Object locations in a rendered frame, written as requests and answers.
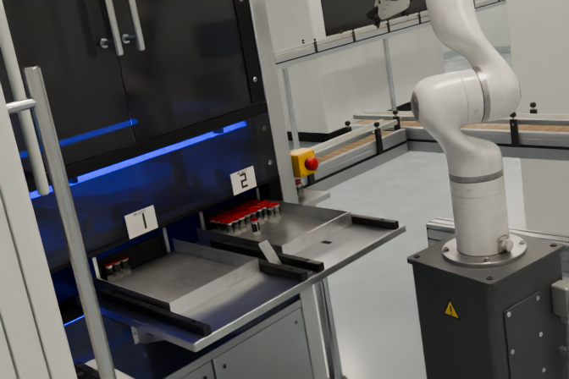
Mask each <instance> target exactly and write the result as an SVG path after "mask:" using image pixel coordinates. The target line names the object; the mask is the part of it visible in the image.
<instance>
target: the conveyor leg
mask: <svg viewBox="0 0 569 379"><path fill-rule="evenodd" d="M314 289H315V295H316V300H317V305H318V314H319V320H320V325H321V330H322V335H323V345H324V350H325V355H326V360H327V366H328V371H329V379H344V377H343V371H342V365H341V360H340V351H339V345H338V339H337V334H336V329H335V324H334V313H333V308H332V303H331V297H330V292H329V282H328V277H326V278H324V279H323V280H321V281H319V282H317V283H315V284H314Z"/></svg>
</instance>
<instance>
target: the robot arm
mask: <svg viewBox="0 0 569 379"><path fill-rule="evenodd" d="M412 1H413V0H376V1H375V4H374V8H373V9H372V10H370V11H369V12H368V13H367V14H366V16H367V17H368V18H369V19H370V20H372V21H373V25H374V26H375V25H376V27H377V28H379V26H380V19H387V18H389V17H391V16H393V15H395V14H398V13H401V14H402V16H406V9H407V8H409V4H410V3H411V2H412ZM426 4H427V9H428V17H429V19H430V23H431V25H432V28H433V30H434V34H435V35H436V36H437V37H438V39H439V40H440V41H441V42H442V43H443V44H444V45H445V46H447V47H448V48H450V49H452V50H453V51H455V52H458V53H460V54H461V55H462V56H464V57H465V58H466V59H467V60H468V61H469V63H470V64H471V66H472V68H471V69H465V70H461V71H455V72H450V73H445V74H437V75H433V76H430V77H427V78H425V79H423V80H421V81H420V82H419V83H418V84H417V85H416V86H415V88H414V90H413V92H412V98H411V107H412V113H413V115H414V117H415V119H416V120H417V121H418V122H419V123H420V124H421V125H422V126H423V127H424V128H425V129H426V130H427V131H428V132H429V133H430V134H431V135H432V136H433V137H434V138H435V139H436V140H437V142H438V143H439V144H440V146H441V147H442V149H443V151H444V153H445V157H446V161H447V166H448V172H449V180H450V194H451V202H452V209H453V217H454V224H455V232H456V238H455V239H452V240H451V241H449V242H447V243H446V244H445V245H444V246H443V248H442V256H443V257H444V259H445V260H446V261H448V262H449V263H451V264H454V265H457V266H464V267H473V268H485V267H494V266H503V265H506V264H509V263H512V262H514V261H517V260H519V259H520V258H522V257H523V256H524V255H525V254H526V252H527V244H526V242H525V241H524V240H523V239H521V238H520V237H517V236H516V235H513V234H510V231H509V223H508V213H507V204H506V194H505V177H504V168H503V161H502V155H501V151H500V148H499V147H498V146H497V145H496V144H495V143H493V142H491V141H488V140H482V139H478V138H473V137H471V136H467V135H464V134H463V133H462V132H461V126H464V125H469V124H478V123H483V122H488V121H493V120H498V119H501V118H505V117H507V116H509V115H511V114H512V113H513V112H515V111H516V109H517V108H518V106H519V103H520V100H521V97H522V95H521V89H520V84H519V82H518V80H517V77H516V76H515V74H514V72H513V71H512V69H511V67H510V66H509V65H508V63H507V62H506V61H505V60H504V58H503V57H501V55H499V53H498V52H497V51H496V50H495V49H494V47H493V46H492V45H491V44H490V42H489V41H488V39H487V38H486V36H485V34H484V33H483V31H482V29H481V27H480V24H479V23H478V18H477V15H476V12H475V8H474V3H473V0H426ZM377 14H378V16H377Z"/></svg>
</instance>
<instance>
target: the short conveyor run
mask: <svg viewBox="0 0 569 379"><path fill-rule="evenodd" d="M350 124H351V122H350V121H345V125H346V126H347V128H346V129H345V132H346V134H344V135H341V136H338V137H336V138H333V139H332V140H328V141H325V142H324V143H321V144H319V145H316V146H313V147H311V148H308V149H313V150H314V153H315V157H316V158H317V160H318V168H317V171H316V172H315V173H312V174H309V175H307V176H306V177H303V178H295V181H296V179H301V181H302V184H303V189H308V190H321V191H325V190H328V189H330V188H333V187H335V186H336V185H338V184H341V183H343V182H345V181H347V180H349V179H352V178H354V177H356V176H358V175H360V174H362V173H365V172H367V171H369V170H371V169H373V168H375V167H377V166H380V165H382V164H384V163H386V162H388V161H391V160H393V159H395V158H397V157H399V156H402V155H404V154H406V153H407V152H409V151H408V144H407V137H406V129H398V130H390V129H387V128H390V127H392V126H395V125H397V124H398V122H397V120H396V119H395V120H392V121H390V122H388V123H386V124H384V120H383V119H380V120H379V121H376V122H374V123H371V124H368V125H366V126H363V127H361V128H359V129H355V130H351V127H350V126H349V125H350Z"/></svg>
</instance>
